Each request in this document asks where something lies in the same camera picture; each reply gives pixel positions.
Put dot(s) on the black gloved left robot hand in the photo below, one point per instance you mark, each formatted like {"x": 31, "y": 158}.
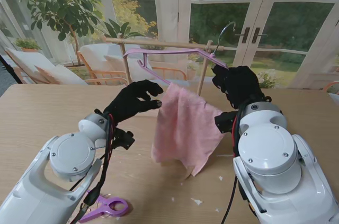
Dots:
{"x": 129, "y": 102}

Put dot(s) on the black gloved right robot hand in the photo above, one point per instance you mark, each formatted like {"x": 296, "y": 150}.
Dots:
{"x": 241, "y": 85}

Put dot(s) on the purple clothes hanger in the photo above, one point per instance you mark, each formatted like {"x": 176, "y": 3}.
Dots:
{"x": 164, "y": 51}

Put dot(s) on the pink square towel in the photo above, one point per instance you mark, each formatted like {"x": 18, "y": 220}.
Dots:
{"x": 185, "y": 128}

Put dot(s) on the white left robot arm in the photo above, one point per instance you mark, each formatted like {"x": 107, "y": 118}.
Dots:
{"x": 71, "y": 155}

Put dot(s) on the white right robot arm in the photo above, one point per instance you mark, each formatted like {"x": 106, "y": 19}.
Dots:
{"x": 270, "y": 160}

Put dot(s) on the purple plastic clothes peg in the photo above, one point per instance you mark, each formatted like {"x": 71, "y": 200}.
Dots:
{"x": 104, "y": 204}

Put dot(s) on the white flowering pot plant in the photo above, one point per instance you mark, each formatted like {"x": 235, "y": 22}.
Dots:
{"x": 270, "y": 78}

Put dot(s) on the white cushioned lounge chair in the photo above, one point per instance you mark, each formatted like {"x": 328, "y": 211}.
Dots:
{"x": 95, "y": 54}
{"x": 29, "y": 62}

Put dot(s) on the wooden hanging rack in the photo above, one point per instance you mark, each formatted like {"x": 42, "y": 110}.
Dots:
{"x": 164, "y": 43}

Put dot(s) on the small green pot plant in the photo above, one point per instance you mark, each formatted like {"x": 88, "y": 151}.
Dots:
{"x": 26, "y": 44}

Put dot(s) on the leafy potted tree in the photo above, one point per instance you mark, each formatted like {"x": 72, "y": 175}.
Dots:
{"x": 61, "y": 4}

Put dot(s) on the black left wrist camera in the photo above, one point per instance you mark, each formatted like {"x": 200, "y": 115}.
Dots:
{"x": 124, "y": 139}

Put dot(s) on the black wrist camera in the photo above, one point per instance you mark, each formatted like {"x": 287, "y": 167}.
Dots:
{"x": 124, "y": 139}
{"x": 225, "y": 122}

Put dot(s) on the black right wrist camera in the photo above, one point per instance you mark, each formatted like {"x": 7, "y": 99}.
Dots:
{"x": 225, "y": 122}

